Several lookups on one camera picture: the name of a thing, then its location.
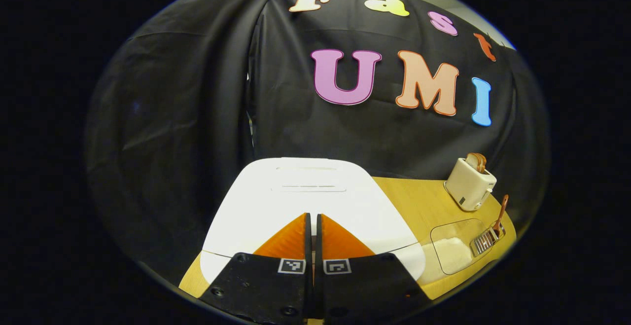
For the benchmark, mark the clear plastic container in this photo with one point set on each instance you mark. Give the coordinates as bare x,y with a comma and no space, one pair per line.
458,231

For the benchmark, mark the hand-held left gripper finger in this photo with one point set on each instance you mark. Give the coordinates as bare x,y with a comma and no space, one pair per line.
319,241
308,241

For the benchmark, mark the white toaster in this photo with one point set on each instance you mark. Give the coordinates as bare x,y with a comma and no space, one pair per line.
468,184

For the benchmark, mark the toast bread slice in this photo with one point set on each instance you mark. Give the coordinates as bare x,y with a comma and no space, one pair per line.
481,162
472,161

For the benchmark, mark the white rice cooker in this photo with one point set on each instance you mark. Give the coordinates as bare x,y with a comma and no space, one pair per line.
305,201

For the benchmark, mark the black backdrop cloth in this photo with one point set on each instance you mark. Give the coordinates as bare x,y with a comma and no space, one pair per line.
172,118

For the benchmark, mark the white rice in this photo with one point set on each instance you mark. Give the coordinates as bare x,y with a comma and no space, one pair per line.
451,256

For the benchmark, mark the brown wooden spoon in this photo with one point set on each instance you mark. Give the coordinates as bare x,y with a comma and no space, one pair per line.
503,206

